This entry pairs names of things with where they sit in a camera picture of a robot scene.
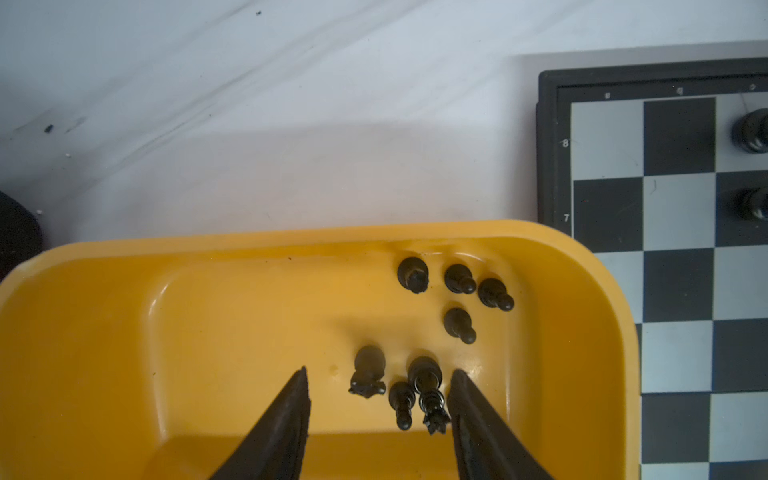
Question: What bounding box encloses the black chess pawn on board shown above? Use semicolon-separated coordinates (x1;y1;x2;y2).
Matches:
738;187;768;221

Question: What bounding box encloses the black chess queen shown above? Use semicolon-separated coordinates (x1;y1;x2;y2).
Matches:
407;356;451;435

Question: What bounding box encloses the black chess knight in tray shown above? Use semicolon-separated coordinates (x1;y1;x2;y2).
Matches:
349;345;386;399

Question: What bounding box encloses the black chess pawn in tray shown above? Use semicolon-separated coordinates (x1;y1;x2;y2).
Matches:
477;278;515;312
443;308;477;345
397;256;429;294
388;381;416;431
444;264;477;295

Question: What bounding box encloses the yellow plastic tray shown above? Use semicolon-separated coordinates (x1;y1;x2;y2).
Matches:
1;220;640;479

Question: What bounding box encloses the black chess piece on board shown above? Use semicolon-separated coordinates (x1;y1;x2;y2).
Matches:
731;108;768;154

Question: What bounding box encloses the black white chessboard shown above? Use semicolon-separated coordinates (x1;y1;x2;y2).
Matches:
537;58;767;479

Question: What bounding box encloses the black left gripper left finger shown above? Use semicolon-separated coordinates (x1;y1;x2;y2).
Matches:
212;368;311;479

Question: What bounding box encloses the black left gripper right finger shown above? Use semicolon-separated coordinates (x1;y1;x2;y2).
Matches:
447;369;552;480

